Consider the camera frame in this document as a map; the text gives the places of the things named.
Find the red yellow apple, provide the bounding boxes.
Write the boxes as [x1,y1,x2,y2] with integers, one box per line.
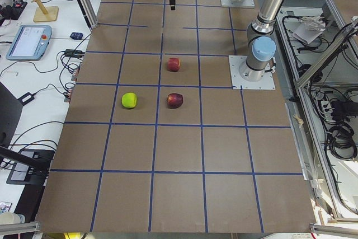
[167,57,180,72]

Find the black monitor stand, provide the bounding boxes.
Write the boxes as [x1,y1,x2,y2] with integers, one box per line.
[1,84,55,186]

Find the small blue device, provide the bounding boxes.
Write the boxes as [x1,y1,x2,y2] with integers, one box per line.
[69,32,83,40]

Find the dark red apple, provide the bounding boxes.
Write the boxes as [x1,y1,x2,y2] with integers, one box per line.
[167,93,183,109]

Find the near teach pendant tablet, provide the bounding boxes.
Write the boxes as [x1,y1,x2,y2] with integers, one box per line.
[6,25,52,61]

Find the green apple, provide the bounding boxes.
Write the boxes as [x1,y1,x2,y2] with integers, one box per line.
[121,92,138,109]

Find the wooden stand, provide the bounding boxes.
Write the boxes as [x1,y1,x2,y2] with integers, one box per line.
[32,0,59,23]

